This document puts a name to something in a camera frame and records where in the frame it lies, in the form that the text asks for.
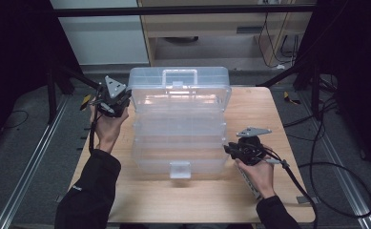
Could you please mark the grey perforated metal strip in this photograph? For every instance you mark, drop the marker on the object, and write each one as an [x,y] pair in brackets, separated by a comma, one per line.
[248,184]

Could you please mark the person's right hand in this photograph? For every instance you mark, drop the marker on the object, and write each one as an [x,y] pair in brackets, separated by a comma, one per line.
[261,178]

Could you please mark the flat round floor device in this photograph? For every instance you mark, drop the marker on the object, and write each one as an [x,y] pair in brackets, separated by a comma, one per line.
[181,39]

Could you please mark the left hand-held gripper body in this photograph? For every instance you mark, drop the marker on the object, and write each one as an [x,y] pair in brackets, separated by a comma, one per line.
[110,101]

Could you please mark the person's left hand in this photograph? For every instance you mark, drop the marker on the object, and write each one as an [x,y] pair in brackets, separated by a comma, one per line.
[108,130]

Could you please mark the black metal stand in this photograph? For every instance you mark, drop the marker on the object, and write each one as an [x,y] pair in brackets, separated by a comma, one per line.
[284,73]
[68,76]

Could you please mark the clear plastic storage box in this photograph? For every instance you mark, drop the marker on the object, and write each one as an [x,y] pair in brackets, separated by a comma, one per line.
[180,127]

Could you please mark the grey metal table bracket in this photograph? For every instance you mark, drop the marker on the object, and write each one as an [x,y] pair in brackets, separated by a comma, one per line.
[305,199]
[60,198]

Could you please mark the light wooden desk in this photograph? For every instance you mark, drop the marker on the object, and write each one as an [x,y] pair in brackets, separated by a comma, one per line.
[211,27]

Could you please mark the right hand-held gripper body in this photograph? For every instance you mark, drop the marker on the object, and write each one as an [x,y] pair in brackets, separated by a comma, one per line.
[251,149]

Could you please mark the black curtain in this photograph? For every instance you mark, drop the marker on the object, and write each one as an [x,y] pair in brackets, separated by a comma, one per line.
[17,57]
[358,63]

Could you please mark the white cabinet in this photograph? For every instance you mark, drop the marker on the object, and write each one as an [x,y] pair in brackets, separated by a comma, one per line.
[103,38]

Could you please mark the yellow black tape strip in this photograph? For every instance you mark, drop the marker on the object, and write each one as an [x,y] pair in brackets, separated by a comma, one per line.
[85,101]
[290,98]

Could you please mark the metal floor rail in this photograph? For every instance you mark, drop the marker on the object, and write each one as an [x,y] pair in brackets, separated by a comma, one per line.
[30,165]
[339,165]

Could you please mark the black horizontal bar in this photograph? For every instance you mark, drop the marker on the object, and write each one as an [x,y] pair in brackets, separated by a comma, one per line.
[173,11]

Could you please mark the white plug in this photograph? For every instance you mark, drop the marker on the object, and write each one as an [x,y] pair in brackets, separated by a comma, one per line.
[280,66]

